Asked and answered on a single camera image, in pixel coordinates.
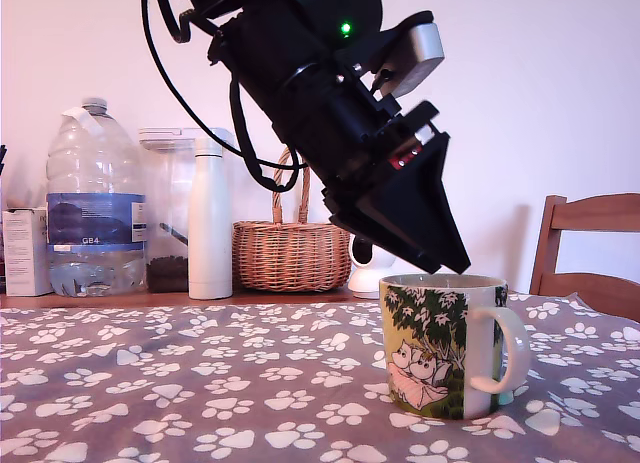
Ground large clear water bottle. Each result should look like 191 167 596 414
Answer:
45 96 148 298

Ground scoop in clear container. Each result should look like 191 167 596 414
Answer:
158 222 190 247

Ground white insulated bottle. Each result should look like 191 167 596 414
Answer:
188 136 234 300

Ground grey paw print cloth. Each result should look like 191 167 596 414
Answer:
0 290 640 463

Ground clear container with lid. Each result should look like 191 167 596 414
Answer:
138 126 236 294

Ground illustrated cartoon coffee mug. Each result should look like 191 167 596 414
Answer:
378 271 532 423

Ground wicker basket with handle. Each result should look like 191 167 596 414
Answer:
231 145 353 293

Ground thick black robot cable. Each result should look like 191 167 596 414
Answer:
228 77 310 194

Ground wooden chair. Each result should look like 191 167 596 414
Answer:
528 192 640 324

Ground white cardboard box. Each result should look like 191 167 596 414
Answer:
1 207 54 298

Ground grey gripper camera box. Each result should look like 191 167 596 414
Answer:
367 10 447 102

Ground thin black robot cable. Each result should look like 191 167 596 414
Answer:
140 0 242 157
152 0 221 45

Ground small white round camera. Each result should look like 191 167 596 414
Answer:
347 234 397 300

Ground dark coffee beans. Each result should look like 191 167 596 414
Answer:
145 255 190 294

